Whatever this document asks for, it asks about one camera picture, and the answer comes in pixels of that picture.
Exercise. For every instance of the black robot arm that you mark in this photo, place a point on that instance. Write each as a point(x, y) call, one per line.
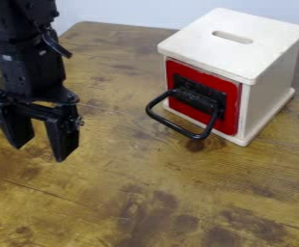
point(26, 22)

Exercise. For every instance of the white wooden box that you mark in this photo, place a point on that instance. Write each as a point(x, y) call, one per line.
point(250, 50)

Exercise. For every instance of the black metal drawer handle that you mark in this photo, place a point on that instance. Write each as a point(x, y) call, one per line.
point(200, 97)

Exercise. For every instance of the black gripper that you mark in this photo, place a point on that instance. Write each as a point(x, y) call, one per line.
point(33, 94)

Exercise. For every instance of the red drawer front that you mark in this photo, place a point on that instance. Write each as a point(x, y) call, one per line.
point(229, 123)

